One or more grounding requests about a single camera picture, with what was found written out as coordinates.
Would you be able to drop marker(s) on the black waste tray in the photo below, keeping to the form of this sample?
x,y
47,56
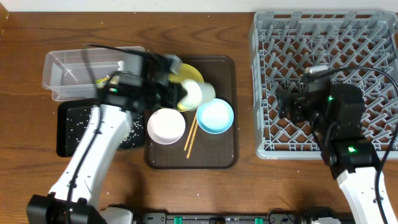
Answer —
x,y
72,120

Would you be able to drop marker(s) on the light blue bowl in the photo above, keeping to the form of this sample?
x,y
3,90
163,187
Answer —
x,y
215,117

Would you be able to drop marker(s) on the grey dishwasher rack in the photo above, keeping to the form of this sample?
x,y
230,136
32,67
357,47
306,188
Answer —
x,y
362,45

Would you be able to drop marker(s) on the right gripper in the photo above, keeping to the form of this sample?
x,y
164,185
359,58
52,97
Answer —
x,y
296,102

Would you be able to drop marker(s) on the wooden chopstick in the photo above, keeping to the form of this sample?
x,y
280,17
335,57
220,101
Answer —
x,y
191,134
191,142

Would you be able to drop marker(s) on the pink white bowl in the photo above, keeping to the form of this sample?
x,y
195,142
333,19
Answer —
x,y
166,126

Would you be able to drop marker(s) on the yellow snack wrapper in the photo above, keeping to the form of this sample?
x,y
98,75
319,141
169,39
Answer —
x,y
101,82

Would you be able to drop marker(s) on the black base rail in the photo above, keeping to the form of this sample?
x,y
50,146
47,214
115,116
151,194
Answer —
x,y
217,218

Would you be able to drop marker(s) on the white cup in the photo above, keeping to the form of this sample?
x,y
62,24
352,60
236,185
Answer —
x,y
198,93

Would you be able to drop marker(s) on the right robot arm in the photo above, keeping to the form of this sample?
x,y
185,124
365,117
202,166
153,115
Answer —
x,y
335,112

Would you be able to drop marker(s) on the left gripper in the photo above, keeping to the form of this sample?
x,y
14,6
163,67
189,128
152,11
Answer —
x,y
175,96

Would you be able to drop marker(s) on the yellow plate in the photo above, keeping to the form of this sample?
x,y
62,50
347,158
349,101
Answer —
x,y
186,72

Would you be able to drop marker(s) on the dark brown tray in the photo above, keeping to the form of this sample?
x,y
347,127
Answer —
x,y
208,151

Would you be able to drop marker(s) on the white tissue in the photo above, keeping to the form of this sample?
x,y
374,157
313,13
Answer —
x,y
121,66

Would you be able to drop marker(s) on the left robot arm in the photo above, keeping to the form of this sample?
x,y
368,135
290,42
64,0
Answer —
x,y
75,195

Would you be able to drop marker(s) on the clear plastic bin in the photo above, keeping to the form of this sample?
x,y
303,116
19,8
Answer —
x,y
65,73

